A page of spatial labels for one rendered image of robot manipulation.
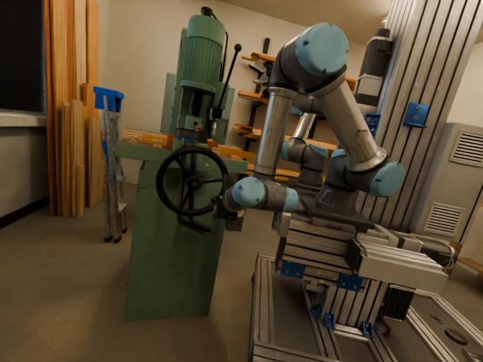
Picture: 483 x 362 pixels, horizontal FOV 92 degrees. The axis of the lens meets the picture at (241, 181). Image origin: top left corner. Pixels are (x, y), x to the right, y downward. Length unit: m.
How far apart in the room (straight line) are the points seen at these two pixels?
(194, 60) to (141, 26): 2.71
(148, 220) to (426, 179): 1.23
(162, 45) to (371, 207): 3.32
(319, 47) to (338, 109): 0.17
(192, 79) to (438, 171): 1.11
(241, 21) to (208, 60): 2.72
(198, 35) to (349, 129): 0.81
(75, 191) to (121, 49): 2.08
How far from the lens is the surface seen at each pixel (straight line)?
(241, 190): 0.58
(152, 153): 1.10
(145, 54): 3.79
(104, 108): 1.96
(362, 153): 0.76
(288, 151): 1.41
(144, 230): 1.20
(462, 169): 1.26
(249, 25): 3.92
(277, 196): 0.64
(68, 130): 2.49
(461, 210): 1.30
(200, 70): 1.20
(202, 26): 1.24
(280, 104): 0.75
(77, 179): 2.59
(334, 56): 0.65
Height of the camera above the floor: 1.03
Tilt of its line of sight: 11 degrees down
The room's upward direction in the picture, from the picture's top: 11 degrees clockwise
